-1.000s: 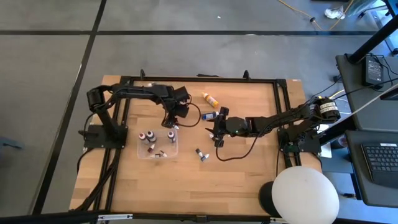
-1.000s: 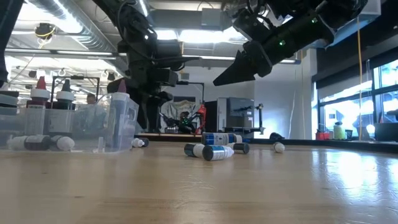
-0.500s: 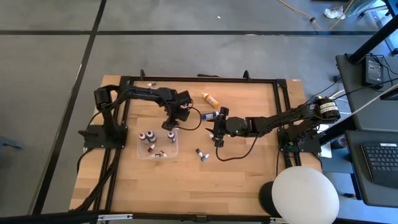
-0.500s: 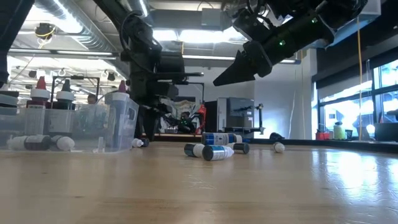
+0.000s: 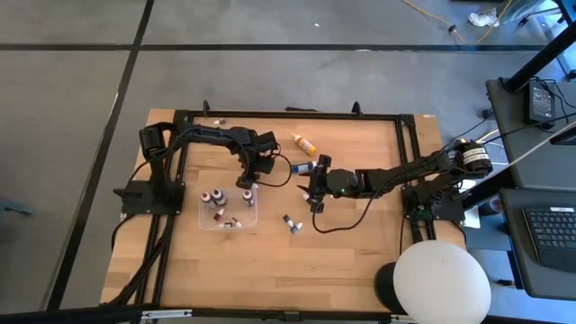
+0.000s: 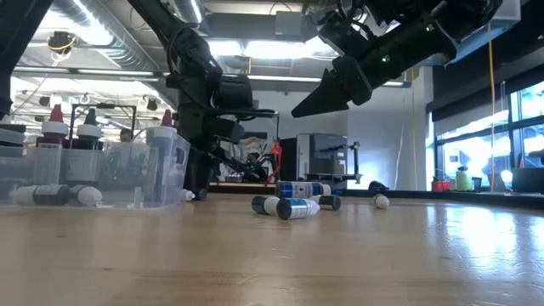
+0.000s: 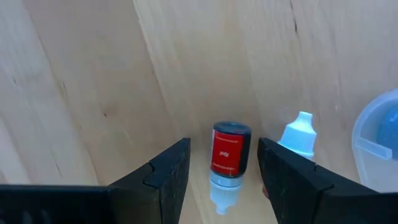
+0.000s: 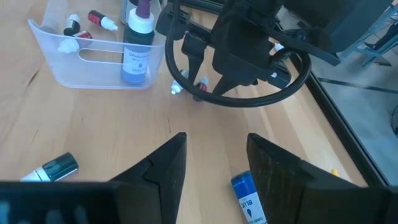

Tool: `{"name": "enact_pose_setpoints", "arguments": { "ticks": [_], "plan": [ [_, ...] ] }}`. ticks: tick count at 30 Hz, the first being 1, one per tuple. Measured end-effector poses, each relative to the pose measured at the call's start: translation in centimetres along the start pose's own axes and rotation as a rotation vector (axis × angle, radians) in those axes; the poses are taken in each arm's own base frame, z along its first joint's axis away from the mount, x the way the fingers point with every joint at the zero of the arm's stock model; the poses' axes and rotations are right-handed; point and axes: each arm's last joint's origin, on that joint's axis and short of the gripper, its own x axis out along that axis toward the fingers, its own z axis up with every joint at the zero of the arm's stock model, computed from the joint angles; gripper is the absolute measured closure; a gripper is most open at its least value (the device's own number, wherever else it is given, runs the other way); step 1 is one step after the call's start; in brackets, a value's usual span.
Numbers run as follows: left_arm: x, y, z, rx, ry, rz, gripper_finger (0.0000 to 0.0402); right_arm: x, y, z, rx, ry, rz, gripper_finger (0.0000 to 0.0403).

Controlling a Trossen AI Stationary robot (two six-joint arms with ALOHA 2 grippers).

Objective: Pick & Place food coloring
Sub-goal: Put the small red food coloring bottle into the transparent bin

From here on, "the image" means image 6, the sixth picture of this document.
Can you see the grey cloth cover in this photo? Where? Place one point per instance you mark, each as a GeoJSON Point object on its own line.
{"type": "Point", "coordinates": [259, 144]}

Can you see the black sofa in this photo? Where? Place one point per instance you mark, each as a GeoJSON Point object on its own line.
{"type": "Point", "coordinates": [527, 178]}

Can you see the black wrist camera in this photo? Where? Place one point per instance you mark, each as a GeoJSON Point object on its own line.
{"type": "Point", "coordinates": [225, 129]}
{"type": "Point", "coordinates": [344, 36]}

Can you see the black rolling stand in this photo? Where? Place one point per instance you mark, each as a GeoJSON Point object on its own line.
{"type": "Point", "coordinates": [355, 163]}

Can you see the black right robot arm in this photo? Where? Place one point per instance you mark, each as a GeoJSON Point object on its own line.
{"type": "Point", "coordinates": [446, 25]}

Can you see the large blue food coloring bottle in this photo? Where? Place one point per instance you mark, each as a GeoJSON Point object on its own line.
{"type": "Point", "coordinates": [297, 190]}

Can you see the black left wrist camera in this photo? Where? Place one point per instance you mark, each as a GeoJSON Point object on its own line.
{"type": "Point", "coordinates": [225, 129]}

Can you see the black track spotlight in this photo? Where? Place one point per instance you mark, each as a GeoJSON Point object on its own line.
{"type": "Point", "coordinates": [151, 104]}
{"type": "Point", "coordinates": [44, 100]}

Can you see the red box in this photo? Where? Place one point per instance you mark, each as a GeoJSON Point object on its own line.
{"type": "Point", "coordinates": [442, 185]}

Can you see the black cabinet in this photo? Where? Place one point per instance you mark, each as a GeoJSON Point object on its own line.
{"type": "Point", "coordinates": [289, 153]}

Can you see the small teal food coloring bottle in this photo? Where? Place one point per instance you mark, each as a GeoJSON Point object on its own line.
{"type": "Point", "coordinates": [263, 205]}

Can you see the dark waste bin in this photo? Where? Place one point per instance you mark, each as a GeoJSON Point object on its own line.
{"type": "Point", "coordinates": [476, 183]}

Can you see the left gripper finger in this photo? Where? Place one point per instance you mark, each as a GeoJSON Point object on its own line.
{"type": "Point", "coordinates": [199, 170]}

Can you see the grey equipment box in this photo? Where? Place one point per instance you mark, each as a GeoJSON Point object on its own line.
{"type": "Point", "coordinates": [327, 146]}

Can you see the red and black robot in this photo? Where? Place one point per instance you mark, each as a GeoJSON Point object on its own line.
{"type": "Point", "coordinates": [276, 161]}

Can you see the green jug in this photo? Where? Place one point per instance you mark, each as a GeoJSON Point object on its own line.
{"type": "Point", "coordinates": [463, 178]}

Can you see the black aluminium table frame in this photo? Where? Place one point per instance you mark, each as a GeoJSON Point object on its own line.
{"type": "Point", "coordinates": [467, 196]}

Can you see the long fluorescent light strip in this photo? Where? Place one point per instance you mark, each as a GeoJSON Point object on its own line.
{"type": "Point", "coordinates": [280, 78]}

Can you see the large red food coloring bottle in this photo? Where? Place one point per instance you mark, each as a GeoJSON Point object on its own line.
{"type": "Point", "coordinates": [54, 127]}

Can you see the black frame clamp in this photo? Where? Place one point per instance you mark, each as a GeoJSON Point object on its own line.
{"type": "Point", "coordinates": [377, 186]}

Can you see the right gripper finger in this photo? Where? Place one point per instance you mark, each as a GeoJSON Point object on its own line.
{"type": "Point", "coordinates": [325, 95]}

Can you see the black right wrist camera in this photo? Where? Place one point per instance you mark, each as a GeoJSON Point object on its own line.
{"type": "Point", "coordinates": [344, 36]}

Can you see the small blue food coloring bottle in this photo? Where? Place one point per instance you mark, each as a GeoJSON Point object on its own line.
{"type": "Point", "coordinates": [293, 209]}

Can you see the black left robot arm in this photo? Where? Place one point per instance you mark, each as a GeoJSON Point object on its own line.
{"type": "Point", "coordinates": [191, 51]}

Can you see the large black food coloring bottle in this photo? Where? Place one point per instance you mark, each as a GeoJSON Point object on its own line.
{"type": "Point", "coordinates": [88, 131]}

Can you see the clear plastic bin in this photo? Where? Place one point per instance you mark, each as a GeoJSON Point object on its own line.
{"type": "Point", "coordinates": [127, 170]}

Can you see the small black food coloring bottle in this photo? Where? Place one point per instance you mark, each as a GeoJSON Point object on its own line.
{"type": "Point", "coordinates": [47, 194]}
{"type": "Point", "coordinates": [330, 202]}

